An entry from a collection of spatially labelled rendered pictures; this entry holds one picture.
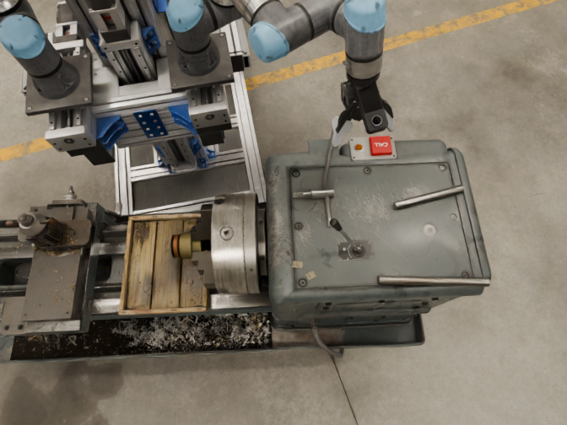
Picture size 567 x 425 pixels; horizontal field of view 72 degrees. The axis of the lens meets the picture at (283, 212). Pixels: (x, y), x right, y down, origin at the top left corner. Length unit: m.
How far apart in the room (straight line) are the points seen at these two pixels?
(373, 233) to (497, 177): 1.85
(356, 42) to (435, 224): 0.56
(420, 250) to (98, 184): 2.16
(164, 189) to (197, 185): 0.19
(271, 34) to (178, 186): 1.66
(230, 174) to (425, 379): 1.55
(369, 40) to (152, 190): 1.80
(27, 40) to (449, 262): 1.36
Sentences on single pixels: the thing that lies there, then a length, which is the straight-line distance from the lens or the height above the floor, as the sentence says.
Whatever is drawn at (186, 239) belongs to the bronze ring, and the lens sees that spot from 1.24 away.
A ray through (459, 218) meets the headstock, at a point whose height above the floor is 1.26.
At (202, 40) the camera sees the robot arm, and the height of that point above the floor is 1.29.
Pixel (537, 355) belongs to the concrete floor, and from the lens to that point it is 2.64.
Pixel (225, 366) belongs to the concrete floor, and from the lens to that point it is 2.30.
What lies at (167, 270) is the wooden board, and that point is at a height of 0.88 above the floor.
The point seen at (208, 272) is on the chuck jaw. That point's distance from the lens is 1.21.
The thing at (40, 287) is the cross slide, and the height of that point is 0.97.
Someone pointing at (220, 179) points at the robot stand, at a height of 0.21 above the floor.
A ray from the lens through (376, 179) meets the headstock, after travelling 1.16.
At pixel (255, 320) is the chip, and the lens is 1.72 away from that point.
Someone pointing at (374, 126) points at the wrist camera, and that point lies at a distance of 0.87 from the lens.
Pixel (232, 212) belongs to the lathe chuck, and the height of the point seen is 1.23.
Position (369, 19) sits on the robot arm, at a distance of 0.79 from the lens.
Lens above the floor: 2.27
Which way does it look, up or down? 69 degrees down
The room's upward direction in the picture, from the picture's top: 1 degrees counter-clockwise
